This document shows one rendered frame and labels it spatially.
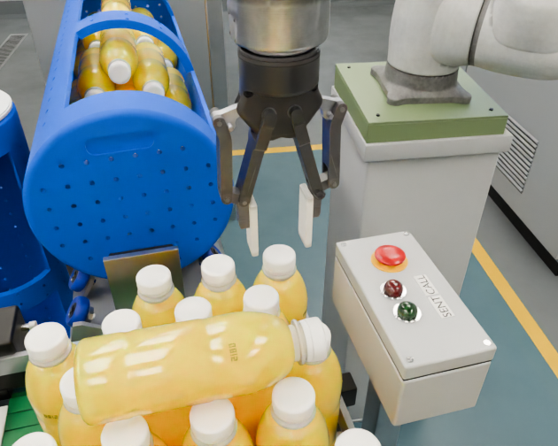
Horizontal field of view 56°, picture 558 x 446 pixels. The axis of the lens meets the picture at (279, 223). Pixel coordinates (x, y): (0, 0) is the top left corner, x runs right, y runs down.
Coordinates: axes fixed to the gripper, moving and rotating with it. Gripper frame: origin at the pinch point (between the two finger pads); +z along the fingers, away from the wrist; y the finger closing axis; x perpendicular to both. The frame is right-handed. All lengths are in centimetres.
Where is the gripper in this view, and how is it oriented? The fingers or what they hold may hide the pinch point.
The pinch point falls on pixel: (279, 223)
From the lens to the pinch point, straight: 59.9
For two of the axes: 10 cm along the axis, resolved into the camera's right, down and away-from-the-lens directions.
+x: 2.5, 5.8, -7.8
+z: 0.0, 8.0, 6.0
